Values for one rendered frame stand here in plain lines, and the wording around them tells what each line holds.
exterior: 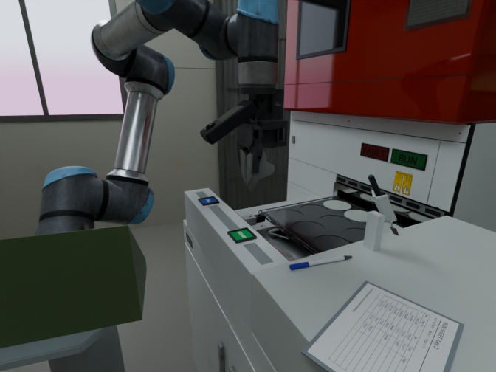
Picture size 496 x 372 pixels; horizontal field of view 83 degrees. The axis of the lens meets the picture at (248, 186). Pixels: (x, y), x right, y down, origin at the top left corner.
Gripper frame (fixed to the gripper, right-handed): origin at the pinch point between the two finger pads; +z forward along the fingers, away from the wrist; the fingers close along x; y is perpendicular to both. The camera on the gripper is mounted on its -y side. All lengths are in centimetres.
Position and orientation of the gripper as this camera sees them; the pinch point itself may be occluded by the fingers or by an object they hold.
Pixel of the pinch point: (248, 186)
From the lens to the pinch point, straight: 60.0
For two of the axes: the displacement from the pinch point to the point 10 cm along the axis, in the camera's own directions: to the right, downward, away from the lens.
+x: -4.4, -2.8, 8.5
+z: 0.0, 9.5, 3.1
